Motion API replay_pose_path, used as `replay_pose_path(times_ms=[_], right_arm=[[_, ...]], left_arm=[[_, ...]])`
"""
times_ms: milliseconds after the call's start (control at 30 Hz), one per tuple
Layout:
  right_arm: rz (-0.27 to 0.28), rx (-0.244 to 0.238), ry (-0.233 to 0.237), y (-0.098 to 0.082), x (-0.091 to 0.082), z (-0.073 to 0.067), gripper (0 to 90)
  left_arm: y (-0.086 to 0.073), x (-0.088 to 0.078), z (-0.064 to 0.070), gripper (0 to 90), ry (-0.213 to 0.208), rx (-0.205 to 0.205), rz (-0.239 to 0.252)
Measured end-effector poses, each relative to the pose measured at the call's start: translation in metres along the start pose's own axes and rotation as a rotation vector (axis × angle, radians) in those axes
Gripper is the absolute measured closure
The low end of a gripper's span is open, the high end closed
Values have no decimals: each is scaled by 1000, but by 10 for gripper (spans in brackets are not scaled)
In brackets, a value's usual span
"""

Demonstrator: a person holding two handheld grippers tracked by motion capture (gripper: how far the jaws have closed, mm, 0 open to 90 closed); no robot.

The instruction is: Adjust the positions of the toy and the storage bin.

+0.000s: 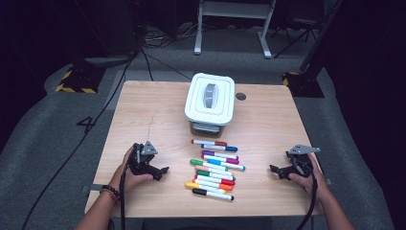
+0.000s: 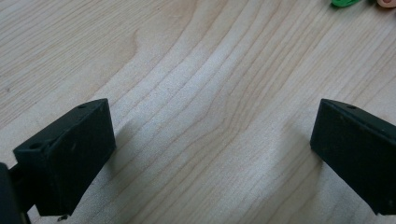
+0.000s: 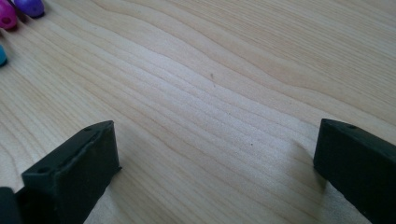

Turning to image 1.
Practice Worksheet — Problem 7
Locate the long black floor cable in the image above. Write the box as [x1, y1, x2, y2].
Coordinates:
[20, 47, 142, 230]

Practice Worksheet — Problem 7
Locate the black tripod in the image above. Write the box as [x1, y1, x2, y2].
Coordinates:
[273, 15, 322, 59]

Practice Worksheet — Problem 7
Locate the grey flat stand base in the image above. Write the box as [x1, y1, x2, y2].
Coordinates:
[84, 55, 133, 69]

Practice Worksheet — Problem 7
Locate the dark blue marker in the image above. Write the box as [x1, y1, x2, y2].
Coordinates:
[200, 144, 239, 153]

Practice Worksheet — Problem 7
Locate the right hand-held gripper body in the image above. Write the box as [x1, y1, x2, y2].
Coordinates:
[285, 144, 321, 178]

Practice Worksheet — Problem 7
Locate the person's left hand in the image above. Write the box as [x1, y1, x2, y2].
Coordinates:
[112, 146, 154, 193]

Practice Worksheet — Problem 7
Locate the clear grey plastic container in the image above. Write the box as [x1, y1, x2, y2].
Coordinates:
[188, 118, 225, 138]

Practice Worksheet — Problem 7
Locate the dark slanted stand pole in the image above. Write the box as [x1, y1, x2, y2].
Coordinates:
[299, 0, 344, 74]

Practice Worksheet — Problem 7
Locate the white metal table frame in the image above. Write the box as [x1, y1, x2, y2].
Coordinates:
[193, 0, 278, 59]

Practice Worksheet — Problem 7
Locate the purple marker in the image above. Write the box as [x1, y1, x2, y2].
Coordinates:
[201, 149, 239, 161]

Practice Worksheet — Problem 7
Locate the light green marker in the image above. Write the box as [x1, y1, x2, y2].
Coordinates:
[190, 158, 230, 173]

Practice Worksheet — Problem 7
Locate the yellow black striped base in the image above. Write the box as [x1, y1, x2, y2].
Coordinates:
[282, 71, 326, 99]
[55, 64, 107, 95]

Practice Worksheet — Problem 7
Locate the magenta marker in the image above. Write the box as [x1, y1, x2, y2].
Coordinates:
[200, 154, 240, 166]

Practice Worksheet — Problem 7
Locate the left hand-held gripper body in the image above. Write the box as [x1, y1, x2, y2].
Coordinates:
[127, 140, 161, 176]

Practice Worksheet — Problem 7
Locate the orange cord bracelet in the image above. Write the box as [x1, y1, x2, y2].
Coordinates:
[99, 189, 119, 205]

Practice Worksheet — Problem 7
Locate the peach marker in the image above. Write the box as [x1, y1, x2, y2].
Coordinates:
[194, 165, 235, 177]

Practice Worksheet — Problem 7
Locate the yellow marker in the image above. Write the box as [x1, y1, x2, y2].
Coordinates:
[184, 181, 228, 196]

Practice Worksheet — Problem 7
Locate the dark green marker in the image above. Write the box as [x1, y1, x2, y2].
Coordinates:
[195, 170, 237, 182]

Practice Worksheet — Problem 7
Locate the person's right hand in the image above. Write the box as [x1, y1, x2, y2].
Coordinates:
[288, 153, 328, 200]

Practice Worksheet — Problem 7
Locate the dark equipment cabinet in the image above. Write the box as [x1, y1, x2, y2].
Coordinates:
[73, 0, 143, 60]

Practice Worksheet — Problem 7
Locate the orange marker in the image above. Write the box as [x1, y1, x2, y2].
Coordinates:
[192, 178, 235, 192]

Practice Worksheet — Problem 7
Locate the black bead bracelet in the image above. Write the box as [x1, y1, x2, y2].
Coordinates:
[101, 184, 122, 200]

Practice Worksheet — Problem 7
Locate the white container lid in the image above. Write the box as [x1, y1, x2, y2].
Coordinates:
[184, 72, 237, 127]

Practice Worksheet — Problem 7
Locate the thin black floor cable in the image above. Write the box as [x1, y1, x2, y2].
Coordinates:
[141, 49, 155, 82]
[143, 51, 193, 81]

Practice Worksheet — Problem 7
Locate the black marker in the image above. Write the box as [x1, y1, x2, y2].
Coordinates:
[192, 188, 235, 202]

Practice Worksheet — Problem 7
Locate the rust red marker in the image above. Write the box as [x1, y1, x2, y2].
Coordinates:
[191, 139, 228, 148]

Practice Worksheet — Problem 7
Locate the light blue marker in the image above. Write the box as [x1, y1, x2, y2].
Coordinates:
[207, 158, 247, 173]

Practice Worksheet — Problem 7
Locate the tangle of floor cables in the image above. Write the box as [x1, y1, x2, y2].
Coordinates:
[140, 21, 199, 50]

